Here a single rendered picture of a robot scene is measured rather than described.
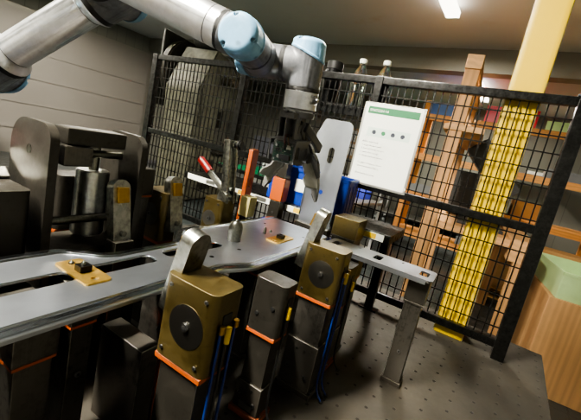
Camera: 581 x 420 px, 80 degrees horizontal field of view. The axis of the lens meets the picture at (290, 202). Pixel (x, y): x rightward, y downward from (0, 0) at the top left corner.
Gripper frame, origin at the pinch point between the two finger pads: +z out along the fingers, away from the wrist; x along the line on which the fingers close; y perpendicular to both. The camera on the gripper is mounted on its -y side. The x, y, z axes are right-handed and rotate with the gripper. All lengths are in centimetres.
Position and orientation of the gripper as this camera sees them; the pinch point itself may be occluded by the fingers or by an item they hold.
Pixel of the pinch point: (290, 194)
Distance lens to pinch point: 85.6
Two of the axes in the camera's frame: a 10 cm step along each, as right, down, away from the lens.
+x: 8.4, 2.7, -4.7
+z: -1.6, 9.5, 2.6
